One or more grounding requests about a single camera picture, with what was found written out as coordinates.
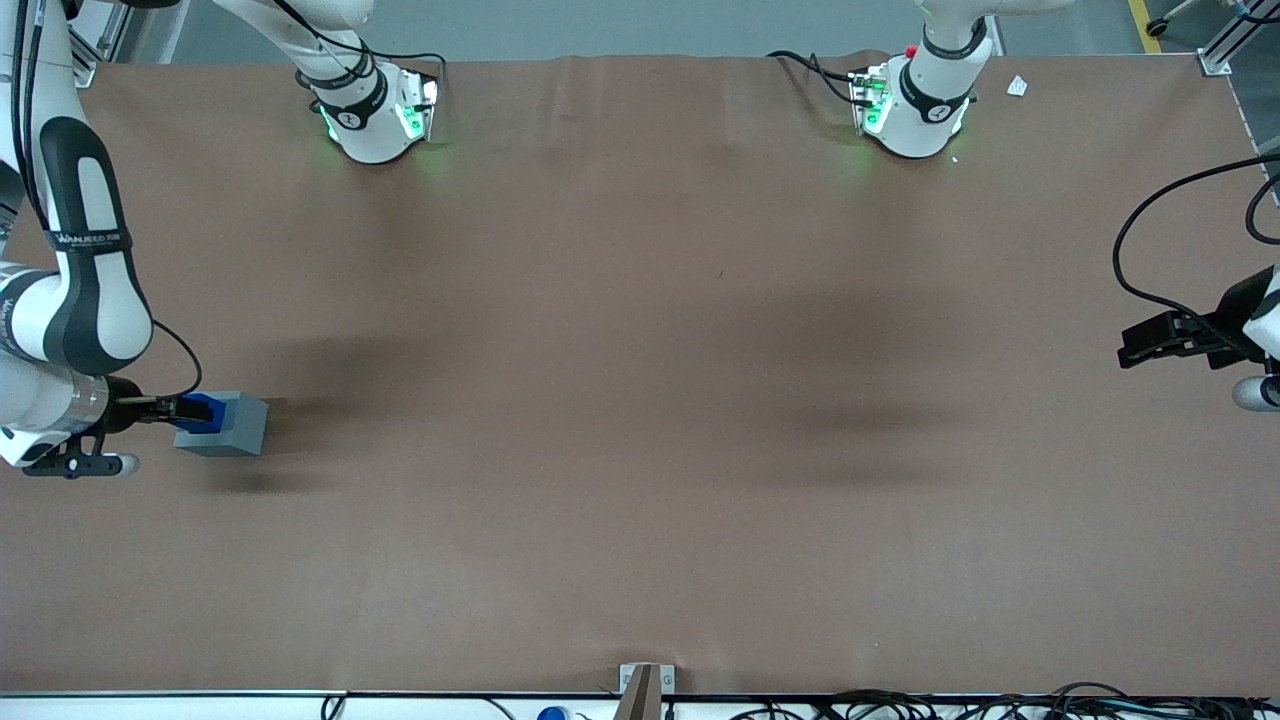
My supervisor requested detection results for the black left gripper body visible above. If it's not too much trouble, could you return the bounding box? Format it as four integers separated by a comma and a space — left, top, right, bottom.
1185, 265, 1277, 370

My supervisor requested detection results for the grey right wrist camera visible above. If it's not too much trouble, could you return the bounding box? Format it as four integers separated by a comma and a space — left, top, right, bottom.
22, 450, 140, 479

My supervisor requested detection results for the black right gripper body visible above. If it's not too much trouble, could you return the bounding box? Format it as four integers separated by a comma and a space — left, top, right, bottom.
103, 377, 152, 437

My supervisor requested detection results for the gray square base block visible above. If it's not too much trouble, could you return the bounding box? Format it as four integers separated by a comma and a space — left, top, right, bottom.
174, 390, 270, 459

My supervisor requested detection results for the blue cube part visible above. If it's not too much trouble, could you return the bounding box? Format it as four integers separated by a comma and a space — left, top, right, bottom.
181, 392, 227, 434

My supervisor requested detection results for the brown table cover sheet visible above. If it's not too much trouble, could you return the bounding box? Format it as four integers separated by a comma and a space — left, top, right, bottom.
0, 50, 1280, 698

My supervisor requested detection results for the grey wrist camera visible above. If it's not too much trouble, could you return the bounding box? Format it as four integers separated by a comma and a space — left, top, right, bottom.
22, 450, 140, 479
1232, 374, 1280, 413

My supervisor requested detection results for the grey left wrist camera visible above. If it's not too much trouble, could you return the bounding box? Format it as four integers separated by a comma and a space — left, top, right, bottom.
1232, 374, 1280, 413

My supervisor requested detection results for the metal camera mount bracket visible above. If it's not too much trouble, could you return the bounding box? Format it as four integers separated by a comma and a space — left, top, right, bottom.
614, 662, 677, 720

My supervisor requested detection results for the aluminium frame profile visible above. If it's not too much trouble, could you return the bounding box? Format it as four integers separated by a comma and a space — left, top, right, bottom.
62, 0, 139, 89
1194, 0, 1280, 78

